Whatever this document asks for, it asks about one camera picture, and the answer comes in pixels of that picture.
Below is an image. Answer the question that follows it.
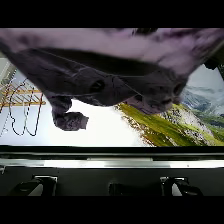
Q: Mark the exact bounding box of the purple long-sleeved shirt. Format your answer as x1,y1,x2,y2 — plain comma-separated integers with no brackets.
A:
0,27,224,132

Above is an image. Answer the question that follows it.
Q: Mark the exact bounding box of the silver frame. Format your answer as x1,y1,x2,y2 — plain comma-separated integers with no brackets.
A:
0,152,224,197

